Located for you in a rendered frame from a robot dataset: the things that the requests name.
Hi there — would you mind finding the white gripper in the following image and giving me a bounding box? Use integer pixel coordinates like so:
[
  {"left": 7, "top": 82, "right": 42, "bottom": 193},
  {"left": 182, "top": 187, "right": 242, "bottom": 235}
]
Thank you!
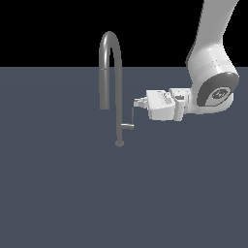
[{"left": 133, "top": 89, "right": 177, "bottom": 122}]

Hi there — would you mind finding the grey faucet lever handle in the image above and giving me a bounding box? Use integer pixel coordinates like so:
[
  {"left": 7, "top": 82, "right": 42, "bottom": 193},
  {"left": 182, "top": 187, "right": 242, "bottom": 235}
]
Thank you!
[{"left": 120, "top": 106, "right": 136, "bottom": 131}]

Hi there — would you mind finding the grey gooseneck faucet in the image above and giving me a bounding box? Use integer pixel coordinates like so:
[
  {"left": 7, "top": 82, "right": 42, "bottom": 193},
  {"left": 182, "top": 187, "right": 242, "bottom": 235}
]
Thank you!
[{"left": 99, "top": 30, "right": 125, "bottom": 148}]

